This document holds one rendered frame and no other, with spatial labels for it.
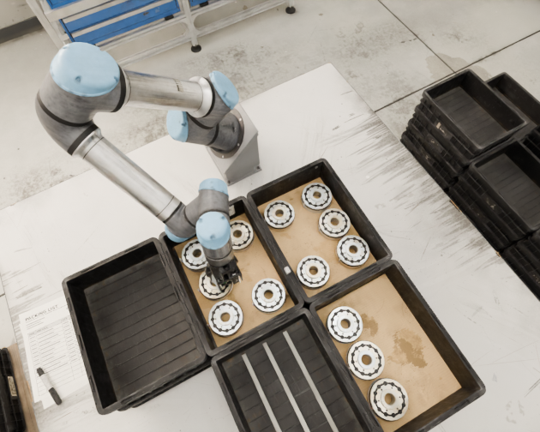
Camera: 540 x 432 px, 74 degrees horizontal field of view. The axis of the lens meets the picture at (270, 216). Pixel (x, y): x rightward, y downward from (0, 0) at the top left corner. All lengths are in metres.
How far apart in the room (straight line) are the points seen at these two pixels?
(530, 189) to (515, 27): 1.75
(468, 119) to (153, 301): 1.69
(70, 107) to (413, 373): 1.10
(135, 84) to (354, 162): 0.91
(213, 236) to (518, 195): 1.63
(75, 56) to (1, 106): 2.40
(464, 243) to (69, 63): 1.32
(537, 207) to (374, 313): 1.19
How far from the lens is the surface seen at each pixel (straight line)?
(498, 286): 1.49
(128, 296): 1.24
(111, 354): 1.23
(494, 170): 2.13
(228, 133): 1.29
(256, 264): 1.17
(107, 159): 0.96
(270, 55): 2.94
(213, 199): 0.88
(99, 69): 0.88
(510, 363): 1.45
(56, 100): 0.90
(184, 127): 1.18
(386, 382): 1.13
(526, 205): 2.11
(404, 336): 1.18
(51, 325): 1.48
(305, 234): 1.21
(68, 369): 1.42
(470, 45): 3.31
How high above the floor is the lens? 1.95
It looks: 66 degrees down
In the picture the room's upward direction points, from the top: 3 degrees counter-clockwise
